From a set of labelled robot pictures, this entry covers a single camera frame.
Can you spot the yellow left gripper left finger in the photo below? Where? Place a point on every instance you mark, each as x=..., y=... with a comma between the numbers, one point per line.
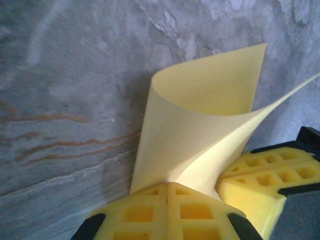
x=140, y=200

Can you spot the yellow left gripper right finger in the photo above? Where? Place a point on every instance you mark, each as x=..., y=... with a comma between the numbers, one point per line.
x=195, y=200

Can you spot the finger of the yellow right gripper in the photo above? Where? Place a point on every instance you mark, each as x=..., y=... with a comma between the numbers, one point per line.
x=290, y=152
x=250, y=195

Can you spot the yellow square paper sheet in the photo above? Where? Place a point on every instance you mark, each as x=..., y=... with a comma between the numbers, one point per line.
x=175, y=130

